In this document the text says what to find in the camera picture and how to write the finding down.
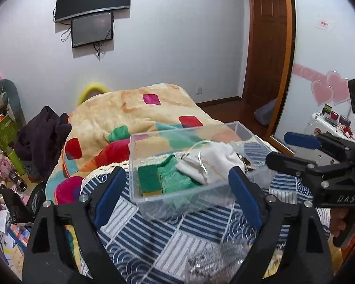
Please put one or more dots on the brown wooden door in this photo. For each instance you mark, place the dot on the brown wooden door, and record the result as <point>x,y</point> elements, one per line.
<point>266,50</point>

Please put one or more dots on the clear plastic box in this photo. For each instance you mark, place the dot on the clear plastic box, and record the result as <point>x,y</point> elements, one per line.
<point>177,197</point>

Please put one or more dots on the green cardboard box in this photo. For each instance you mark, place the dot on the green cardboard box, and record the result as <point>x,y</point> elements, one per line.
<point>3,130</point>

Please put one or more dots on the green and yellow sponge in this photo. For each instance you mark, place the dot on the green and yellow sponge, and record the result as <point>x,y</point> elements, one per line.
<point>149,180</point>

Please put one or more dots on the white cloth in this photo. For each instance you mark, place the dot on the white cloth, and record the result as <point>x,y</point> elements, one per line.
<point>213,161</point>

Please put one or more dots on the person's right hand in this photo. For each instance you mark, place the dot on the person's right hand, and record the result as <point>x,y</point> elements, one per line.
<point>339,222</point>

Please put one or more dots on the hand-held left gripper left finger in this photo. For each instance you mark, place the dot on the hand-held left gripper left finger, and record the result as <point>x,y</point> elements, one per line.
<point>106,196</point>

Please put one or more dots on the pink rabbit figure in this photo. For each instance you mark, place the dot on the pink rabbit figure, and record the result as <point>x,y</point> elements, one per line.
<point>1,161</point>

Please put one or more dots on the green cloth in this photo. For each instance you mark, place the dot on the green cloth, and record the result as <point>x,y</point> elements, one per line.
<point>177,174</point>

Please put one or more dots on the grey plush toy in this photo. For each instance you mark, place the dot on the grey plush toy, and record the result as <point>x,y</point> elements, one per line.
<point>6,97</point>

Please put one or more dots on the pile of papers and books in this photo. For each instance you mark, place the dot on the pile of papers and books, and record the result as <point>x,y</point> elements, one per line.
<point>9,236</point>

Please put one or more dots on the green bottle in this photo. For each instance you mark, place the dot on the green bottle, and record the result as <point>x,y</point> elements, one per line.
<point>17,165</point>

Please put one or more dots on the small black wall monitor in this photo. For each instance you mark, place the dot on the small black wall monitor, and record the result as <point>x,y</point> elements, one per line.
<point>91,29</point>

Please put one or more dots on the dark clothes pile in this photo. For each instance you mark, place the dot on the dark clothes pile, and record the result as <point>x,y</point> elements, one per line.
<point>41,142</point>

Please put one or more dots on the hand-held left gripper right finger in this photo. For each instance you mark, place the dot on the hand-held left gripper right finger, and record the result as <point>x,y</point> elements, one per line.
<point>245,196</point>

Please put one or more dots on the wall socket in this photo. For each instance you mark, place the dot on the wall socket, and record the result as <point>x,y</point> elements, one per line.
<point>198,90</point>

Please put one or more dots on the colourful patterned blanket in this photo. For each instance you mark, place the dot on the colourful patterned blanket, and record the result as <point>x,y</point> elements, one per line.
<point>118,112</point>

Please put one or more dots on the black bag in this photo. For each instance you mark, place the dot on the black bag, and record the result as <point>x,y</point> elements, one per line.
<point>37,198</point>

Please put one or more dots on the mirrored wardrobe door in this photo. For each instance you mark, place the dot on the mirrored wardrobe door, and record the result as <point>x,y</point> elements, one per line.
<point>322,50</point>

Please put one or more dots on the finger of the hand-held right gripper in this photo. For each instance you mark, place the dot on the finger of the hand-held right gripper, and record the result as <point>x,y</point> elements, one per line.
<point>301,140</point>
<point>287,161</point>

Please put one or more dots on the red and white label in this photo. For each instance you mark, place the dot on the red and white label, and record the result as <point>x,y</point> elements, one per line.
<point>323,24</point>

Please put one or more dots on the blue striped cloth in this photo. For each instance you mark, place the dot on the blue striped cloth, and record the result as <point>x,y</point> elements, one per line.
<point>171,242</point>

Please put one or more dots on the pink heart stickers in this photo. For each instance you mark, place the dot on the pink heart stickers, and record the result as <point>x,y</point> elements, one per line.
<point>332,90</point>

